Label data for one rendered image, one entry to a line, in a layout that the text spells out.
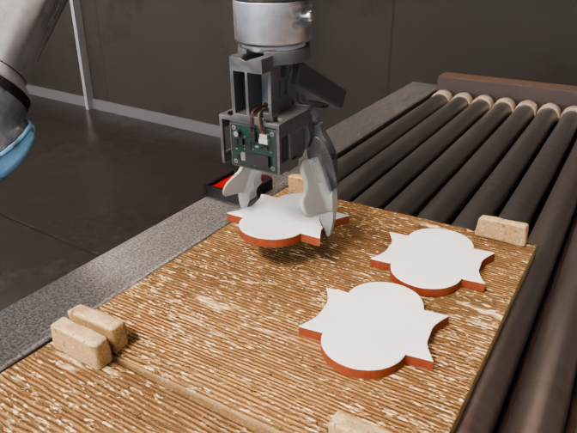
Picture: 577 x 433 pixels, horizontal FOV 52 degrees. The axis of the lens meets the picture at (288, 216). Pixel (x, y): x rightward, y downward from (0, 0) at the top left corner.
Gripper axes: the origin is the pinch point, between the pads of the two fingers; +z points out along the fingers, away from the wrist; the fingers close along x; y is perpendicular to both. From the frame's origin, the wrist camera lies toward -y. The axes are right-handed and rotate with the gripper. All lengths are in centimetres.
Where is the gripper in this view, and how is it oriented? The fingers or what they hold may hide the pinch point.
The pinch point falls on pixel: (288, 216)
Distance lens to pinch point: 68.9
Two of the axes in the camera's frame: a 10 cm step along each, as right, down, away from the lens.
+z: 0.2, 8.9, 4.6
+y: -5.1, 4.0, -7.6
